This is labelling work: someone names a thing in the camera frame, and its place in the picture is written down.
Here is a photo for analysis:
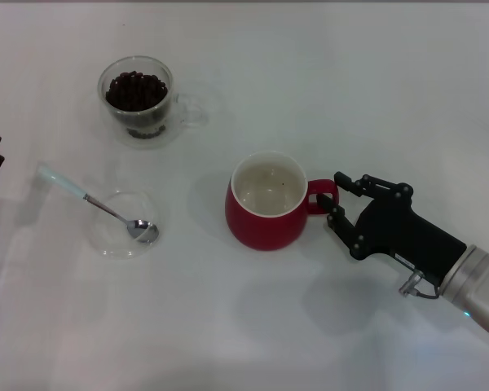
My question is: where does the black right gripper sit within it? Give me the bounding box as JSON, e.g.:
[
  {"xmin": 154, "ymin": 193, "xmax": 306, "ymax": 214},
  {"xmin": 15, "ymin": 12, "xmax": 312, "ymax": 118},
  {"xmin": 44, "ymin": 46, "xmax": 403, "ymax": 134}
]
[{"xmin": 317, "ymin": 172, "xmax": 468, "ymax": 287}]

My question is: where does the red ceramic mug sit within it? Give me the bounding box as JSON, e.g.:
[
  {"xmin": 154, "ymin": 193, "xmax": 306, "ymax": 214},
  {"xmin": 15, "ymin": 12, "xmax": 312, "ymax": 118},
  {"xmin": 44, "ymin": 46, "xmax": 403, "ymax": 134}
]
[{"xmin": 223, "ymin": 150, "xmax": 340, "ymax": 252}]

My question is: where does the blue-handled metal spoon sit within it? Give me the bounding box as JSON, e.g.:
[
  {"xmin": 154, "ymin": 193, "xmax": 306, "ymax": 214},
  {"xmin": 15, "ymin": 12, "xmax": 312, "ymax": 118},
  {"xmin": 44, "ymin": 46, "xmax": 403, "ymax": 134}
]
[{"xmin": 37, "ymin": 165, "xmax": 160, "ymax": 244}]

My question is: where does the coffee beans heap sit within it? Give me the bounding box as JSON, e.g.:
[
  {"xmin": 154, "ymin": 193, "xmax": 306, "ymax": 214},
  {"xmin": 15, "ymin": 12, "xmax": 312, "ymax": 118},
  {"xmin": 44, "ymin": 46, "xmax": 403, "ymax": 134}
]
[{"xmin": 104, "ymin": 70, "xmax": 169, "ymax": 139}]

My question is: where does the clear glass saucer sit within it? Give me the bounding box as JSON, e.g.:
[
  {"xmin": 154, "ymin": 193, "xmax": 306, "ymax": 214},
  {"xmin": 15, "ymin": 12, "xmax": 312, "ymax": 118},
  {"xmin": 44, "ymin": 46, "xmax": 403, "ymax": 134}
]
[{"xmin": 91, "ymin": 189, "xmax": 162, "ymax": 260}]

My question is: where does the silver connector with cable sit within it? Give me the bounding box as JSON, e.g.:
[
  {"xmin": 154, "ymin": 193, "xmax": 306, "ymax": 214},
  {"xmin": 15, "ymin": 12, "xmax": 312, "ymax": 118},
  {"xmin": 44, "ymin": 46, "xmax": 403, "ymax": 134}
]
[{"xmin": 398, "ymin": 270, "xmax": 441, "ymax": 301}]

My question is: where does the double-wall glass cup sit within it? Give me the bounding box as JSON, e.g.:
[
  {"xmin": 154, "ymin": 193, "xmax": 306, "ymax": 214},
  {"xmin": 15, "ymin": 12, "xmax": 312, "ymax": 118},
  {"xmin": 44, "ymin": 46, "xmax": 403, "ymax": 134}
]
[{"xmin": 97, "ymin": 55, "xmax": 209, "ymax": 148}]

